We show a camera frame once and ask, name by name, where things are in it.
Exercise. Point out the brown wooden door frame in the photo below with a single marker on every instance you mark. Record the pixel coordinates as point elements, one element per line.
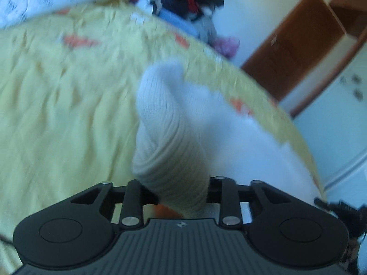
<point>355,14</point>

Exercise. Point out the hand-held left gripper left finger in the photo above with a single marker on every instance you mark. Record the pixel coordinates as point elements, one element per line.
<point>133,200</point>

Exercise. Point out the grey plastic bag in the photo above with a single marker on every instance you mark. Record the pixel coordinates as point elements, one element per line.
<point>208,28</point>

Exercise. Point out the white knitted sweater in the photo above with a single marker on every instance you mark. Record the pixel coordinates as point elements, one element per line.
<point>172,134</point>

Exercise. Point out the brown wooden door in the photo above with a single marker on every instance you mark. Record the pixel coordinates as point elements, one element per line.
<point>292,54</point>

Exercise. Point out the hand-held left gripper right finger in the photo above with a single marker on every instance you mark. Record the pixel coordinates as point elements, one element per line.
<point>229,200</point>

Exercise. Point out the light blue knitted sweater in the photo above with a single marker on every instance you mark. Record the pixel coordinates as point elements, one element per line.
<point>177,20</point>

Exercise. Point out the yellow printed bedsheet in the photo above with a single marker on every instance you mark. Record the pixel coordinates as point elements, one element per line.
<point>71,106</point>

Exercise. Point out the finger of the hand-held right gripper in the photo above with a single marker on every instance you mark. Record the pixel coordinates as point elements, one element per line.
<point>326,204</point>

